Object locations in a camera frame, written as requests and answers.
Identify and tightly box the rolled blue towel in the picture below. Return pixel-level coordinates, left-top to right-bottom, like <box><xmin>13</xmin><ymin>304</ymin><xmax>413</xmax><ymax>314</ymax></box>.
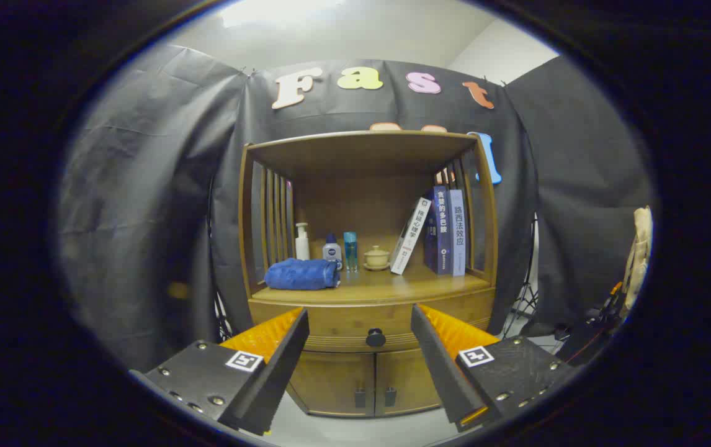
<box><xmin>264</xmin><ymin>258</ymin><xmax>341</xmax><ymax>291</ymax></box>

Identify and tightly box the light purple book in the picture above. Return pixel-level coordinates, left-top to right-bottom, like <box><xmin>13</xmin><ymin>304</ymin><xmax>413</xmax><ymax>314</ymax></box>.
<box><xmin>449</xmin><ymin>189</ymin><xmax>467</xmax><ymax>277</ymax></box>

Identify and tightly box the wooden countertop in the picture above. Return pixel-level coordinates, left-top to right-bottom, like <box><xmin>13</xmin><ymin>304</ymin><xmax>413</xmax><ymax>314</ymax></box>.
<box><xmin>250</xmin><ymin>264</ymin><xmax>494</xmax><ymax>305</ymax></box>

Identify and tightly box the white book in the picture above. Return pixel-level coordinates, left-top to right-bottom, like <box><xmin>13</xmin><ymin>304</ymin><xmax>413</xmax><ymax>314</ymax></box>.
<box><xmin>390</xmin><ymin>197</ymin><xmax>432</xmax><ymax>276</ymax></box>

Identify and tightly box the wooden cabinet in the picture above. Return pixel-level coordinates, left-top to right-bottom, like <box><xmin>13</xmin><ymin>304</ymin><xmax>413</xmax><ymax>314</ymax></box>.
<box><xmin>238</xmin><ymin>130</ymin><xmax>499</xmax><ymax>418</ymax></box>

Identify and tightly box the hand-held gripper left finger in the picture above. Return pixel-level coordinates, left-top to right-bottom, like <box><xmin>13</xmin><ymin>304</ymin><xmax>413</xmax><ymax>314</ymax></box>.
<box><xmin>129</xmin><ymin>307</ymin><xmax>310</xmax><ymax>436</ymax></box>

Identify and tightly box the beige lidded teacup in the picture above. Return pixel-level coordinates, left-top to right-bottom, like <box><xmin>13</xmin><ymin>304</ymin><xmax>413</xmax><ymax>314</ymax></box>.
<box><xmin>363</xmin><ymin>245</ymin><xmax>391</xmax><ymax>271</ymax></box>

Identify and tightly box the wooden cabinet door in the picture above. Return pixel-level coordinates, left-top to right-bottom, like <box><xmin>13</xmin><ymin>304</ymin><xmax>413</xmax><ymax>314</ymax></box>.
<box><xmin>287</xmin><ymin>351</ymin><xmax>376</xmax><ymax>418</ymax></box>
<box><xmin>374</xmin><ymin>348</ymin><xmax>443</xmax><ymax>415</ymax></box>

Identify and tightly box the white bottle with blue cap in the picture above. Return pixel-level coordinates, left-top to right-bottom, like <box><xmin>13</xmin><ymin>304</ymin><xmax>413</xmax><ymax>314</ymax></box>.
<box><xmin>322</xmin><ymin>233</ymin><xmax>343</xmax><ymax>270</ymax></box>

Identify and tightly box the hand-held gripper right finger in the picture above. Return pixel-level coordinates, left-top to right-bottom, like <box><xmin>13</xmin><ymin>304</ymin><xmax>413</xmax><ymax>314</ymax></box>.
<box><xmin>410</xmin><ymin>303</ymin><xmax>579</xmax><ymax>433</ymax></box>

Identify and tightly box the black equipment with orange part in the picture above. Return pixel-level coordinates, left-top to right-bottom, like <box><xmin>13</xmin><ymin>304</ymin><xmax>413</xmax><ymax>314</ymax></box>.
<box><xmin>554</xmin><ymin>282</ymin><xmax>632</xmax><ymax>367</ymax></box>

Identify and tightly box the wooden drawer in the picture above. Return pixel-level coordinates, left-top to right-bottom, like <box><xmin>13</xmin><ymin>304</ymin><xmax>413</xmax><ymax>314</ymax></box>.
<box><xmin>249</xmin><ymin>289</ymin><xmax>496</xmax><ymax>353</ymax></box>

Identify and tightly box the beige cloth bag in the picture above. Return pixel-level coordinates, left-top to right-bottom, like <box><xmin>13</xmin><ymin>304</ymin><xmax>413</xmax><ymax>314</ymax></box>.
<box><xmin>622</xmin><ymin>206</ymin><xmax>654</xmax><ymax>311</ymax></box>

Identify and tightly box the dark blue book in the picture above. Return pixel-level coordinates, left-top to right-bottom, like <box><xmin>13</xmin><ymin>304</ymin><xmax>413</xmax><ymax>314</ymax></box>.
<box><xmin>424</xmin><ymin>185</ymin><xmax>454</xmax><ymax>276</ymax></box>

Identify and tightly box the black tripod stand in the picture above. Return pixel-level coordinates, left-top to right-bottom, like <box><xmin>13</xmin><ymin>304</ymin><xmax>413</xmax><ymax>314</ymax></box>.
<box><xmin>503</xmin><ymin>214</ymin><xmax>539</xmax><ymax>339</ymax></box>

